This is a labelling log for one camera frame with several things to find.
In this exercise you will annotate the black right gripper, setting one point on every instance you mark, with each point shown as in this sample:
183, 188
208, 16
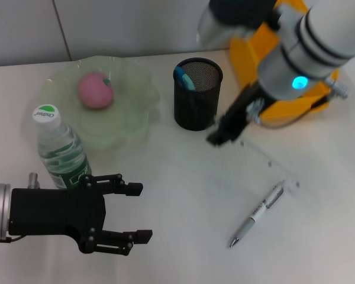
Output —
244, 109

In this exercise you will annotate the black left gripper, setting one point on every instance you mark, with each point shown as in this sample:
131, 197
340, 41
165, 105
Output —
53, 211

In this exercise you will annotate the transparent plastic ruler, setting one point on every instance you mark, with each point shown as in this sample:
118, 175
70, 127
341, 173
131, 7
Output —
269, 165

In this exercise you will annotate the blue scissors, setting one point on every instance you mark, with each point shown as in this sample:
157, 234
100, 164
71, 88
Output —
186, 80

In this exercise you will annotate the silver ballpoint pen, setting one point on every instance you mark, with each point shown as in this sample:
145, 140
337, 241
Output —
256, 214

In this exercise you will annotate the clear water bottle green label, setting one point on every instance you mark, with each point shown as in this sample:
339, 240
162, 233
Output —
59, 148

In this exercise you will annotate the pink peach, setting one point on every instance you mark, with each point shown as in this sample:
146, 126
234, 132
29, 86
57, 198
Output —
96, 91

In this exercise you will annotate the black mesh pen holder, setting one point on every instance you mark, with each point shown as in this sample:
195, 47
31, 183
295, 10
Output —
195, 112

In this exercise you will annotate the pale green fruit plate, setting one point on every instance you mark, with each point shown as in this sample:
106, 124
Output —
121, 118

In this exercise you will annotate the yellow plastic bin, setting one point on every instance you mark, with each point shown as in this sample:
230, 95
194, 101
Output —
245, 59

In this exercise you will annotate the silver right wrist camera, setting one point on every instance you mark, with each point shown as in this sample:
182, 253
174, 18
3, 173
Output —
233, 14

